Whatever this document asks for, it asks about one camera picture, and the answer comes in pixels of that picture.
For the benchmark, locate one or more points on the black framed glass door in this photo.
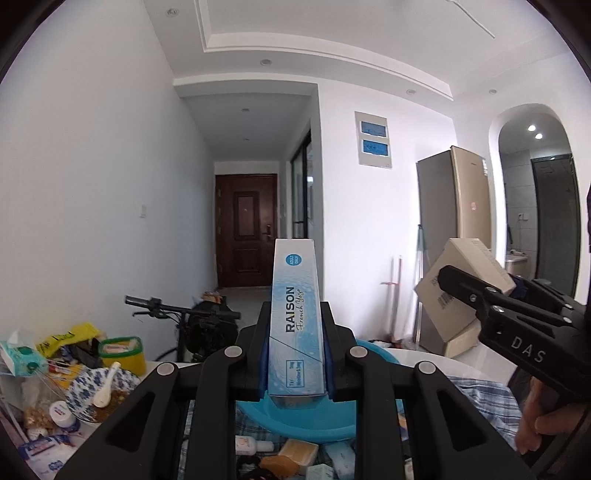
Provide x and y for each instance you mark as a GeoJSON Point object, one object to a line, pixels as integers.
{"type": "Point", "coordinates": [300, 184]}

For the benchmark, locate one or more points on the white small bottle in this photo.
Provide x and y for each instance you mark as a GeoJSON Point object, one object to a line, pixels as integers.
{"type": "Point", "coordinates": [251, 445]}

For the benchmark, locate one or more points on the dark glass door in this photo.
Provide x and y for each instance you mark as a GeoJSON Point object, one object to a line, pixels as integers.
{"type": "Point", "coordinates": [554, 221]}

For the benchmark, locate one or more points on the person's right hand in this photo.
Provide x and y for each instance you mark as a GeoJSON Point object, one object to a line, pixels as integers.
{"type": "Point", "coordinates": [535, 406]}

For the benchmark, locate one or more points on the blue floral bowl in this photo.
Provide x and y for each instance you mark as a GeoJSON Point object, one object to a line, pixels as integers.
{"type": "Point", "coordinates": [85, 392]}

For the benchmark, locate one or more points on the blue plastic basin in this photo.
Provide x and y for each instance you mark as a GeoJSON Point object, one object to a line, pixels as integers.
{"type": "Point", "coordinates": [300, 424]}

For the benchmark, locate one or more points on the yellow plastic bag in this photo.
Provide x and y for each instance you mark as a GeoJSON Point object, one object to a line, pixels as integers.
{"type": "Point", "coordinates": [69, 337]}

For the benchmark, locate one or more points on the clear plastic bag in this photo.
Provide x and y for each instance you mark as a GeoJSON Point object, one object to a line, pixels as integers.
{"type": "Point", "coordinates": [18, 397]}

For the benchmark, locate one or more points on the black bicycle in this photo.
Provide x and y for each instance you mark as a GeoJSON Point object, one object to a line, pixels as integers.
{"type": "Point", "coordinates": [157, 308]}

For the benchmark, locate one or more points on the blue white packet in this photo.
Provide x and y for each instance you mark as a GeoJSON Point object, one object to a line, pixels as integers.
{"type": "Point", "coordinates": [46, 447]}

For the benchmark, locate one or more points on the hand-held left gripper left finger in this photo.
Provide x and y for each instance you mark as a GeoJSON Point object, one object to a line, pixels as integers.
{"type": "Point", "coordinates": [264, 369]}

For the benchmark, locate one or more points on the small white jar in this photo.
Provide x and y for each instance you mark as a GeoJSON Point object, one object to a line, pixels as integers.
{"type": "Point", "coordinates": [62, 415]}

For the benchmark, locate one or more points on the bag of nuts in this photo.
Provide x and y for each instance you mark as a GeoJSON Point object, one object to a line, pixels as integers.
{"type": "Point", "coordinates": [37, 417]}

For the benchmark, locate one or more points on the blue plaid cloth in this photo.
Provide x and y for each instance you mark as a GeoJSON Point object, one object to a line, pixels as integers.
{"type": "Point", "coordinates": [485, 401]}

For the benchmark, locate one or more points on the brown entrance door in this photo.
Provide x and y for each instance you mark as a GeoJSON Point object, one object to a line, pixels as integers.
{"type": "Point", "coordinates": [244, 230]}

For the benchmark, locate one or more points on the gold refrigerator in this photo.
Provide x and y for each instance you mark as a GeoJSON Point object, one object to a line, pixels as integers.
{"type": "Point", "coordinates": [443, 198]}

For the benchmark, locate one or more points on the light blue slim box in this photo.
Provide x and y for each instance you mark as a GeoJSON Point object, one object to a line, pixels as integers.
{"type": "Point", "coordinates": [295, 323]}

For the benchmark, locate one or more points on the mop with grey pole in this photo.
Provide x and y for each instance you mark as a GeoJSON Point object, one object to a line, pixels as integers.
{"type": "Point", "coordinates": [421, 249]}

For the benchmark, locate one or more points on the yellow packet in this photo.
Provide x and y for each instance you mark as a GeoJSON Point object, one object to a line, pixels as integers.
{"type": "Point", "coordinates": [298, 454]}

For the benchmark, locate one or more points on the yellow container green lid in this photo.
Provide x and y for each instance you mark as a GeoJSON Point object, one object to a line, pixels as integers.
{"type": "Point", "coordinates": [122, 355]}

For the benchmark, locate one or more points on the white washbasin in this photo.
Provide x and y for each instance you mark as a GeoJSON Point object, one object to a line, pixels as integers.
{"type": "Point", "coordinates": [517, 263]}

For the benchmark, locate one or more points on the white ceramic spoon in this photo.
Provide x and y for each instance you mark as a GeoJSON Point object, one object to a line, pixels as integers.
{"type": "Point", "coordinates": [105, 387]}

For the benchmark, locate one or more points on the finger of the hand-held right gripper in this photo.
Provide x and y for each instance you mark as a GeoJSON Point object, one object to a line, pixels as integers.
{"type": "Point", "coordinates": [464, 288]}
{"type": "Point", "coordinates": [521, 288]}

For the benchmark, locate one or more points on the green tissue pack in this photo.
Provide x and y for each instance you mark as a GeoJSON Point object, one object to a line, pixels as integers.
{"type": "Point", "coordinates": [21, 357]}

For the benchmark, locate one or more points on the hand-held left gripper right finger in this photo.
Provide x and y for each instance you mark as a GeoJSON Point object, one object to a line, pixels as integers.
{"type": "Point", "coordinates": [328, 369]}

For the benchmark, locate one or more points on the beige cardboard box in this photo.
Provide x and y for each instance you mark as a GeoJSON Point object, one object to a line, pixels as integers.
{"type": "Point", "coordinates": [434, 318]}

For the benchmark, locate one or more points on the brown paper bag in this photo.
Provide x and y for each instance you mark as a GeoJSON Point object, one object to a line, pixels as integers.
{"type": "Point", "coordinates": [212, 297]}

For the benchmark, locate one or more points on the light blue wet wipes pack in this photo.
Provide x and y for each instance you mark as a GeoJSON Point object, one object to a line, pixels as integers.
{"type": "Point", "coordinates": [342, 459]}

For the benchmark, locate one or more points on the wall electrical panel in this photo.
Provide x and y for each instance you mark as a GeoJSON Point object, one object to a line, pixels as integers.
{"type": "Point", "coordinates": [373, 138]}

